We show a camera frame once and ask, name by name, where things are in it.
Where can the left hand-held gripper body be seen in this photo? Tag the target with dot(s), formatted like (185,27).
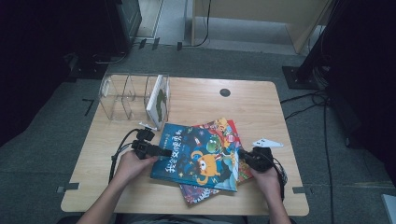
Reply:
(143,147)

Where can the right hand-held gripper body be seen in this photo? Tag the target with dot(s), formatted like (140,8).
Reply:
(263,160)

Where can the dark blue monster picture book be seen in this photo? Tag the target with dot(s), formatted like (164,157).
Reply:
(186,161)

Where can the red picture book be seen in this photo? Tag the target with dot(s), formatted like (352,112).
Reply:
(233,127)

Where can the white caterpillar picture book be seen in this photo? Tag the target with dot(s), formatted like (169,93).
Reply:
(157,102)

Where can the clear acrylic book rack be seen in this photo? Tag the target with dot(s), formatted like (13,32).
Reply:
(124,93)

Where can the person's right hand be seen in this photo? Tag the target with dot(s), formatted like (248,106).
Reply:
(269,182)

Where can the person's left hand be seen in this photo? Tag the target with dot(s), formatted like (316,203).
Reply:
(132,169)

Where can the grey tape piece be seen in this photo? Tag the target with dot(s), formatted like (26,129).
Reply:
(70,187)
(299,189)

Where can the black round table grommet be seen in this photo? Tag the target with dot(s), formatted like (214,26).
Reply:
(224,92)

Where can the black metal stand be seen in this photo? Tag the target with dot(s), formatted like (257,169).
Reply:
(303,77)

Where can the black stand base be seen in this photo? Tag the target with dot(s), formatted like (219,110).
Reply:
(85,70)

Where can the black equipment box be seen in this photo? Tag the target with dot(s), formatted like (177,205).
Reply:
(124,21)

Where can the dark curtain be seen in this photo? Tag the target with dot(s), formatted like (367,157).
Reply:
(370,77)
(37,62)

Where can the white flat object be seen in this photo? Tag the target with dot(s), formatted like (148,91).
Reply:
(389,210)

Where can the light wooden cabinet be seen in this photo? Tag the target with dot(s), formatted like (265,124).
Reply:
(249,9)

